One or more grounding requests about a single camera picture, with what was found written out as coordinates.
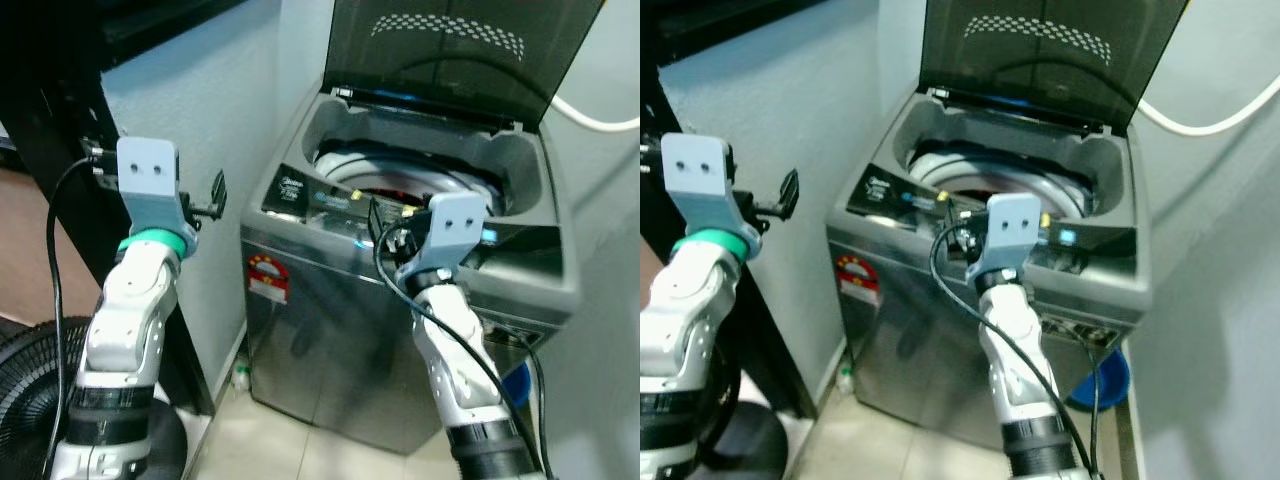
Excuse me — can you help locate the red round washer sticker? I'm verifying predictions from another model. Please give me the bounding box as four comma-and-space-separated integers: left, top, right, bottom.
247, 254, 291, 304
835, 255, 881, 308

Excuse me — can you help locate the dark translucent washer lid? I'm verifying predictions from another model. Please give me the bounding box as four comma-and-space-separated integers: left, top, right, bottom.
915, 0, 1193, 136
318, 0, 608, 133

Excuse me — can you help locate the blue plastic basin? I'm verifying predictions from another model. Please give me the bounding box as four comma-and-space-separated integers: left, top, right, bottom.
500, 362, 533, 409
1065, 345, 1131, 411

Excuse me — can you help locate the black floor fan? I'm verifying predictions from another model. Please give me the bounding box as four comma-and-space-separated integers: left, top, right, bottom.
0, 317, 188, 480
690, 340, 791, 480

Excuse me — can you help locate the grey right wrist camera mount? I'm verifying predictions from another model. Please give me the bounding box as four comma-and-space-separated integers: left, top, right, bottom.
397, 192, 489, 284
966, 192, 1043, 283

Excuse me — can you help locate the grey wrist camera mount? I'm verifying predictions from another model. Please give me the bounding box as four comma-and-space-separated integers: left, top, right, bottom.
966, 192, 1043, 283
115, 136, 198, 241
662, 133, 746, 241
397, 192, 489, 284

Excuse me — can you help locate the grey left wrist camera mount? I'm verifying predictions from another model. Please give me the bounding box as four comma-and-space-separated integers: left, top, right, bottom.
662, 133, 746, 241
115, 136, 198, 241

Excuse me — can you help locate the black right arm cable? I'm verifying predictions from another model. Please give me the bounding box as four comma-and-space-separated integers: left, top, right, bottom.
928, 218, 1101, 480
370, 196, 556, 480

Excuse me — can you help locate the white wall hose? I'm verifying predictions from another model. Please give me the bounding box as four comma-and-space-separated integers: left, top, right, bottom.
547, 93, 641, 134
1135, 75, 1280, 139

